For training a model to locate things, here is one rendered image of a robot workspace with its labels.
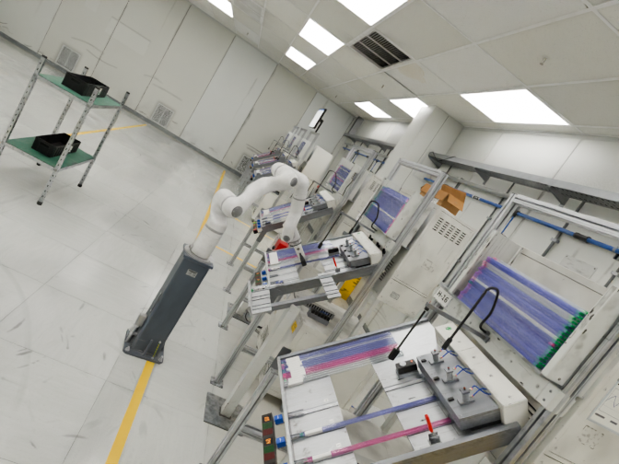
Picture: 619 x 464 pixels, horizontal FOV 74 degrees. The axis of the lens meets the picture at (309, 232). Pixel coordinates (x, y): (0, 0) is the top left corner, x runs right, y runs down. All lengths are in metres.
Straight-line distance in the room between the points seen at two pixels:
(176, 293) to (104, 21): 9.78
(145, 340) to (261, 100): 9.07
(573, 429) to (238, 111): 10.37
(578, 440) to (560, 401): 0.24
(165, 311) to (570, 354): 2.05
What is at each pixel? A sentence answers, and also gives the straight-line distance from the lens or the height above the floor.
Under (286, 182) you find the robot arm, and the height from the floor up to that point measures 1.34.
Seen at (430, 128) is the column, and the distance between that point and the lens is 6.08.
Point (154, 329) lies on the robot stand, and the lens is 2.71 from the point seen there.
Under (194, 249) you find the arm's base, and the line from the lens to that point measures 2.51.
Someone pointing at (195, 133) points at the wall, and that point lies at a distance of 11.30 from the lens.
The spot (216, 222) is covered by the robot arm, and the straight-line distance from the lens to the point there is 2.45.
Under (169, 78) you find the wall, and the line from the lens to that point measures 11.38.
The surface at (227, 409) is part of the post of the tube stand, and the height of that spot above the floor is 0.06.
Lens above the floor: 1.57
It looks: 9 degrees down
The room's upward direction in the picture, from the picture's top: 33 degrees clockwise
